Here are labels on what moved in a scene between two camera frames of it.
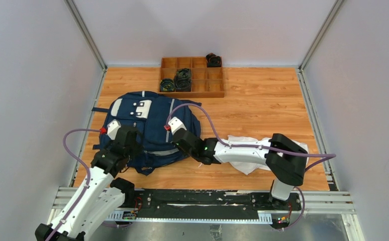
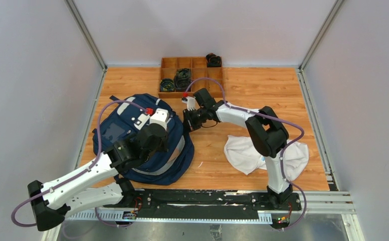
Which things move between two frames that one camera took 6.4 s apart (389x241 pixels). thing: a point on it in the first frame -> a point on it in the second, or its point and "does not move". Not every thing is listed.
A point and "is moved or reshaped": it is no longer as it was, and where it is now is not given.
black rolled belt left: (167, 85) does not move
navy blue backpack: (149, 114) is moved or reshaped
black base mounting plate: (207, 205) does not move
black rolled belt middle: (182, 80) does not move
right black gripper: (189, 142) -> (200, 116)
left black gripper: (127, 137) -> (163, 143)
